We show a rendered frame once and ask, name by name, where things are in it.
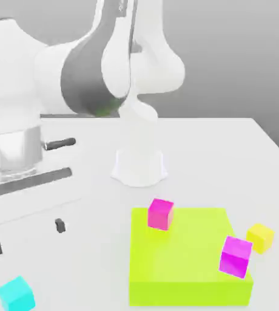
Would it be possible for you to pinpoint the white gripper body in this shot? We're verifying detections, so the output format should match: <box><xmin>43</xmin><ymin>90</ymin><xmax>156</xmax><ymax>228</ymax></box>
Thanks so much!
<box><xmin>0</xmin><ymin>166</ymin><xmax>82</xmax><ymax>231</ymax></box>

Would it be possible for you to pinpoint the small pink cube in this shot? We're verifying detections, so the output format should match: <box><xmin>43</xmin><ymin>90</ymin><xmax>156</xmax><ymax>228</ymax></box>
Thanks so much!
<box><xmin>147</xmin><ymin>198</ymin><xmax>175</xmax><ymax>231</ymax></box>

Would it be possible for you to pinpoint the small yellow cube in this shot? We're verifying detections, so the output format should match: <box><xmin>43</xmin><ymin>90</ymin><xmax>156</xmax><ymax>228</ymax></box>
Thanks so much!
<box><xmin>246</xmin><ymin>223</ymin><xmax>275</xmax><ymax>255</ymax></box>

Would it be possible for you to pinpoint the large lime green box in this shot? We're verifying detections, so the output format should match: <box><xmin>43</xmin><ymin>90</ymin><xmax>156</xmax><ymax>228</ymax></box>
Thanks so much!
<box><xmin>129</xmin><ymin>207</ymin><xmax>255</xmax><ymax>307</ymax></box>

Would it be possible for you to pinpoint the small magenta cube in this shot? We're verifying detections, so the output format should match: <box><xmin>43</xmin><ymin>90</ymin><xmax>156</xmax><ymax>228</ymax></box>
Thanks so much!
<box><xmin>218</xmin><ymin>235</ymin><xmax>254</xmax><ymax>280</ymax></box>

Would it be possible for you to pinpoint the small cyan cube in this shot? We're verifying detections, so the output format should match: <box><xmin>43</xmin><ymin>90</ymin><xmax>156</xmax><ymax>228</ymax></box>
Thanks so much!
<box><xmin>0</xmin><ymin>275</ymin><xmax>36</xmax><ymax>311</ymax></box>

